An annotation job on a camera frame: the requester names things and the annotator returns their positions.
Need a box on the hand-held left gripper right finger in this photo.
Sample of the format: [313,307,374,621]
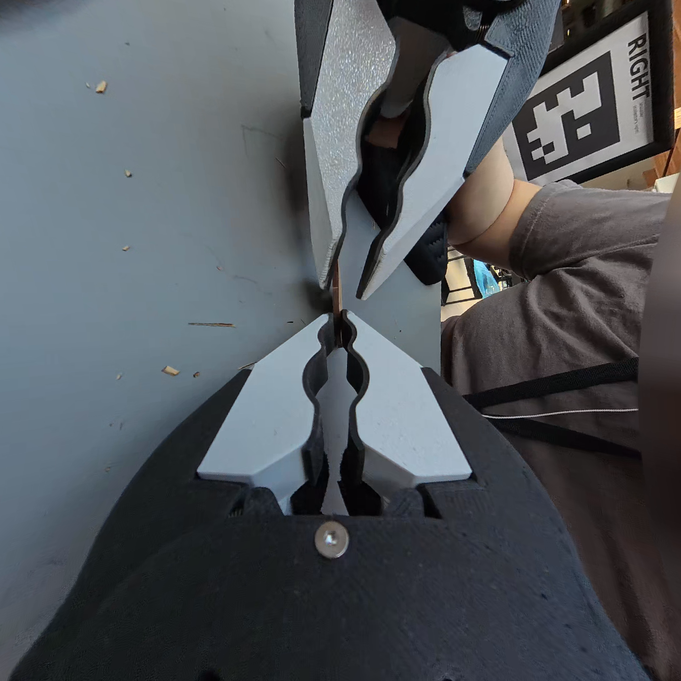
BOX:
[342,310,474,515]

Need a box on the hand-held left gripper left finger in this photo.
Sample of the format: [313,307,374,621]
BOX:
[196,314,336,515]

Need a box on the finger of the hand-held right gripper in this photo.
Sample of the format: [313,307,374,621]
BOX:
[355,45,510,301]
[302,0,398,290]

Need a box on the thin wooden stick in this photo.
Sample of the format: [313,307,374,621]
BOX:
[331,260,343,349]

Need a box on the person's right forearm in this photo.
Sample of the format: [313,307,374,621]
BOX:
[447,138,543,261]

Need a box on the person's right hand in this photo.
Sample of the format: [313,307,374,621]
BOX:
[367,113,409,150]

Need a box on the framed right marker sign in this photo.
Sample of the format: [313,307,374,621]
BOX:
[503,8,676,184]

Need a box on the thin white cable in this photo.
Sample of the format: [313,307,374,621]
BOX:
[481,408,639,421]

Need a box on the black strap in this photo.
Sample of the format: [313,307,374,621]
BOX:
[463,358,642,459]

